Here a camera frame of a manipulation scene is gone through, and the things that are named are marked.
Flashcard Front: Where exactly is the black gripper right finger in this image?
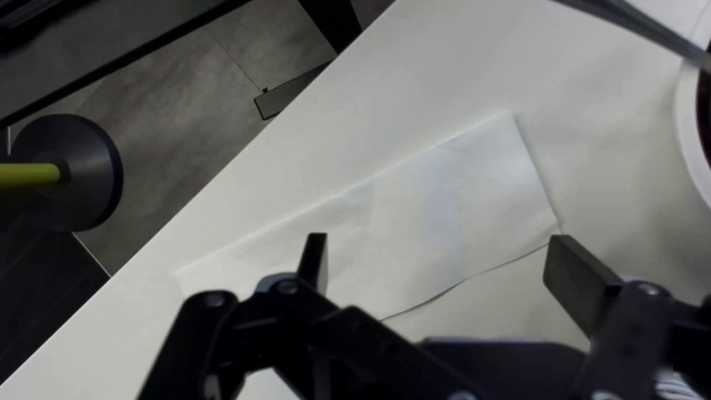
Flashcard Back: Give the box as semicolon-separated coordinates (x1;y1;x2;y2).
543;233;711;400

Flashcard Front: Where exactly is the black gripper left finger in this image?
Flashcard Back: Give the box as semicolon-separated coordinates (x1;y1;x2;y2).
136;231;484;400

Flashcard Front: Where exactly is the white bowl with coffee grounds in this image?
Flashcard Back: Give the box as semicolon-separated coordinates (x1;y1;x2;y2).
674;43;711;217

